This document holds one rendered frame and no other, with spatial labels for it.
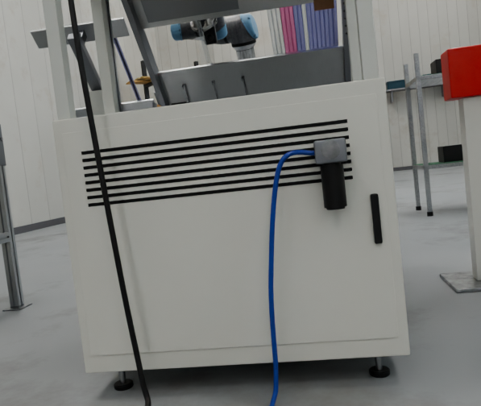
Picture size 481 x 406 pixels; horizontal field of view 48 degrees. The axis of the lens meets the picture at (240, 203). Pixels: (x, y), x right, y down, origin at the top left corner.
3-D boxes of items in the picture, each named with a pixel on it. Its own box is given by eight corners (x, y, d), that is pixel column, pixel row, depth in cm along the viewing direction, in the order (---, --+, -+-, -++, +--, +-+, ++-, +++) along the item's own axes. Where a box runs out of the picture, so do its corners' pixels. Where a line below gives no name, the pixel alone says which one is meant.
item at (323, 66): (172, 115, 206) (172, 109, 208) (345, 93, 196) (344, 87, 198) (157, 75, 192) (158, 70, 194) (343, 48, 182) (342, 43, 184)
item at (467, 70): (439, 276, 194) (420, 60, 189) (509, 271, 191) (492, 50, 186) (457, 292, 171) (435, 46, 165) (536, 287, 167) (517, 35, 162)
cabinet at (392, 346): (168, 315, 183) (146, 134, 179) (377, 300, 172) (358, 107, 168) (89, 399, 119) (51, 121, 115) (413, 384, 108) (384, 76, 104)
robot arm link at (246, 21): (246, 126, 272) (225, 15, 251) (275, 122, 268) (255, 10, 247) (242, 134, 262) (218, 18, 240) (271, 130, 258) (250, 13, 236)
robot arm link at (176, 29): (204, 22, 255) (166, 16, 209) (225, 18, 252) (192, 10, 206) (208, 47, 258) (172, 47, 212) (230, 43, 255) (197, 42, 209)
